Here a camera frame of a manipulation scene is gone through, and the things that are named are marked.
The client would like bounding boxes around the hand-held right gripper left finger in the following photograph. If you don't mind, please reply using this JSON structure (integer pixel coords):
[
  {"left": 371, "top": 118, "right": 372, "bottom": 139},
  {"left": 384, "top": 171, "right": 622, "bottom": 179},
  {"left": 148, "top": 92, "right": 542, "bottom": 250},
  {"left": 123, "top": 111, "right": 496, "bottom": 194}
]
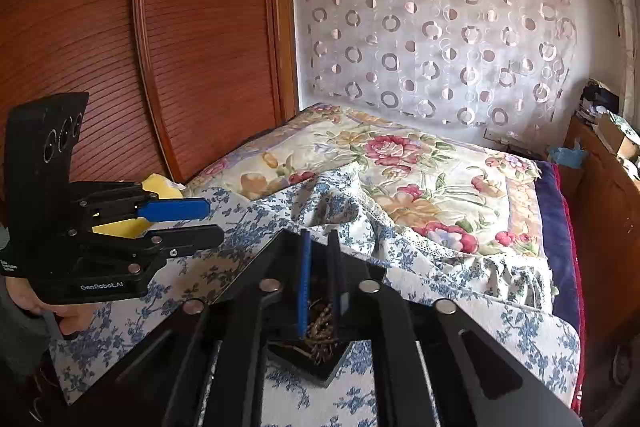
[{"left": 64, "top": 228, "right": 313, "bottom": 427}]

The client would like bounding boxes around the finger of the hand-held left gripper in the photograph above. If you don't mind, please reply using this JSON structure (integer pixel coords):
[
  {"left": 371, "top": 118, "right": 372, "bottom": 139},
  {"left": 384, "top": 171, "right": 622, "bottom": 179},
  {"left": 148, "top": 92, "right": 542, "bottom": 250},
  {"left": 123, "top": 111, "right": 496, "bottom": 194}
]
[
  {"left": 70, "top": 180, "right": 210, "bottom": 236},
  {"left": 70, "top": 223, "right": 226, "bottom": 279}
]

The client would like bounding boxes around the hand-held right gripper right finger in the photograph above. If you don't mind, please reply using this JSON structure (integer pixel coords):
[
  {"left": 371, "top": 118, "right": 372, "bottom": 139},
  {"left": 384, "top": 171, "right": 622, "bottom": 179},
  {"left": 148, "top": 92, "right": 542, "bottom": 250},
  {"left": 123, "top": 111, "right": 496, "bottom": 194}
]
[{"left": 327, "top": 230, "right": 584, "bottom": 427}]

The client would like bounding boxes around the pearl necklace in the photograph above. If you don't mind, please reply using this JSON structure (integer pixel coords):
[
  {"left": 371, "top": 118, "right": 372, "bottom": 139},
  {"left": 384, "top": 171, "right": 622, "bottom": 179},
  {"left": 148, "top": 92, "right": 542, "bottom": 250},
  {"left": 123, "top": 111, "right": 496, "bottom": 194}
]
[{"left": 287, "top": 297, "right": 352, "bottom": 364}]

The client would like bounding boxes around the black square box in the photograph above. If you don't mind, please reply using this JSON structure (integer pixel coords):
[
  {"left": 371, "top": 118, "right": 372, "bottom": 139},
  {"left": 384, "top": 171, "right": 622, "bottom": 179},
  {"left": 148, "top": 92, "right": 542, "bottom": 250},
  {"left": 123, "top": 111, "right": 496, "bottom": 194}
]
[{"left": 215, "top": 228, "right": 402, "bottom": 388}]

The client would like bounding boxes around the person's left hand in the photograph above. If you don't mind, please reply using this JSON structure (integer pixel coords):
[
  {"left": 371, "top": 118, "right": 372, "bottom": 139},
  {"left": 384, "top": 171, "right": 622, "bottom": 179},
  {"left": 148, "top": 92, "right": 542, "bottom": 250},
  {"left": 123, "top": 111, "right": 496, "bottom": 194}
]
[{"left": 5, "top": 276, "right": 97, "bottom": 341}]

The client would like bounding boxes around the yellow pillow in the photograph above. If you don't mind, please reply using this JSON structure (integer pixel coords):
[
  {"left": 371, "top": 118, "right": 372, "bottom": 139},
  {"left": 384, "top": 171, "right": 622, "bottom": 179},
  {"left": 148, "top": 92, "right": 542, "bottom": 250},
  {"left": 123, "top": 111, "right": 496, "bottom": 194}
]
[{"left": 91, "top": 173, "right": 184, "bottom": 239}]

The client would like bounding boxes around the flower print cream blanket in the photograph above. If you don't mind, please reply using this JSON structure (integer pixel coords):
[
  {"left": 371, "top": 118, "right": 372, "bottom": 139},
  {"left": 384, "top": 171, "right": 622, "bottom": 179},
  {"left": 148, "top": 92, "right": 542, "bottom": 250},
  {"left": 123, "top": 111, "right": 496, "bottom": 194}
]
[{"left": 184, "top": 102, "right": 544, "bottom": 259}]

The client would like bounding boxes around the blue floral white cloth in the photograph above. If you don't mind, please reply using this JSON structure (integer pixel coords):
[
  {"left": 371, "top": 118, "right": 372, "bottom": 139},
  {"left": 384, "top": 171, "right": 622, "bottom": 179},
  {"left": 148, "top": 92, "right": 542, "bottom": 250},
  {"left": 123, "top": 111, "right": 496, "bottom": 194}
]
[{"left": 50, "top": 163, "right": 584, "bottom": 427}]

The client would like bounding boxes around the wooden slatted wardrobe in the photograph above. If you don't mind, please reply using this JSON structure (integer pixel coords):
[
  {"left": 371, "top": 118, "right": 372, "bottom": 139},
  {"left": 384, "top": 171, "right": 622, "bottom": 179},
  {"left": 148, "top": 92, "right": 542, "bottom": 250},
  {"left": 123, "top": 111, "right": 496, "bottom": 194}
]
[{"left": 0, "top": 0, "right": 302, "bottom": 208}]

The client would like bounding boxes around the navy blue blanket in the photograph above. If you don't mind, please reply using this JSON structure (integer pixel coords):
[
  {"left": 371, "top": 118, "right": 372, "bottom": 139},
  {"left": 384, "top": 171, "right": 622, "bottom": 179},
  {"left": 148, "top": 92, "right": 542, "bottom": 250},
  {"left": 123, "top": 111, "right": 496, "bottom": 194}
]
[{"left": 536, "top": 160, "right": 584, "bottom": 334}]

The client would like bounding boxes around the red blanket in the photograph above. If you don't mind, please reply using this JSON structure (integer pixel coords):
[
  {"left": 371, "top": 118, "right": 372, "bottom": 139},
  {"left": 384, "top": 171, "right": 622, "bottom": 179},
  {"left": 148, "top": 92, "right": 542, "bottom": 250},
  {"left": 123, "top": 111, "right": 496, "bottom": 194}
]
[{"left": 554, "top": 163, "right": 589, "bottom": 414}]

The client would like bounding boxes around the teal cloth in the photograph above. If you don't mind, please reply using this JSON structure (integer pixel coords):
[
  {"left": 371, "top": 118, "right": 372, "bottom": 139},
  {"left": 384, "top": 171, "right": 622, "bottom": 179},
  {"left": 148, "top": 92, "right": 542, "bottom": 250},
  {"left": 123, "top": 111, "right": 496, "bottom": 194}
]
[{"left": 546, "top": 141, "right": 589, "bottom": 168}]

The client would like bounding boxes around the wooden cabinet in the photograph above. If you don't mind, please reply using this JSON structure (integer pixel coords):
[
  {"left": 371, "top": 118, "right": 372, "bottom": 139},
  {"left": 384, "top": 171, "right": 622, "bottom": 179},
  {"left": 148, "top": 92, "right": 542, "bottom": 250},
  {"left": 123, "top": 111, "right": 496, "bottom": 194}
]
[{"left": 561, "top": 113, "right": 640, "bottom": 360}]

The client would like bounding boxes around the cardboard box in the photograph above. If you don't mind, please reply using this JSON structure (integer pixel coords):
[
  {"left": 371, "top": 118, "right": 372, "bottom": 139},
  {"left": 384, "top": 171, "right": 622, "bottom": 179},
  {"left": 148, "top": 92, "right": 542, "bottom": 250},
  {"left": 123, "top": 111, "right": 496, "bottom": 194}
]
[{"left": 596, "top": 111, "right": 640, "bottom": 158}]

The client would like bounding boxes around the pile of dark clothes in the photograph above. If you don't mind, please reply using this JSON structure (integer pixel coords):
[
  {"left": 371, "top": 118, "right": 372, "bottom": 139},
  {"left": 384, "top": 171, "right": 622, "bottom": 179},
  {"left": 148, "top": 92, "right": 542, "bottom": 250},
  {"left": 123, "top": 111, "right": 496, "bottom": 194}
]
[{"left": 579, "top": 78, "right": 622, "bottom": 124}]

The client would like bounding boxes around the patterned window curtain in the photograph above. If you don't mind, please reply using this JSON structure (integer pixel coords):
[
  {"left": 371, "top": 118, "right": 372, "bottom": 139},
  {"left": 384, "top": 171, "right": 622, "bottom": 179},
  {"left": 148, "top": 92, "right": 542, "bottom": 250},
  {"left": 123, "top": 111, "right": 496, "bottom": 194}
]
[{"left": 594, "top": 0, "right": 640, "bottom": 75}]

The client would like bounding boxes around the circle pattern wall curtain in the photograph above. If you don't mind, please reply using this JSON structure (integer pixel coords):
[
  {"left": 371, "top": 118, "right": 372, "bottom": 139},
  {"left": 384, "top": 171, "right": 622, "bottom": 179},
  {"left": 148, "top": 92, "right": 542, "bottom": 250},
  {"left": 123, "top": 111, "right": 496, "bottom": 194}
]
[{"left": 294, "top": 0, "right": 579, "bottom": 128}]

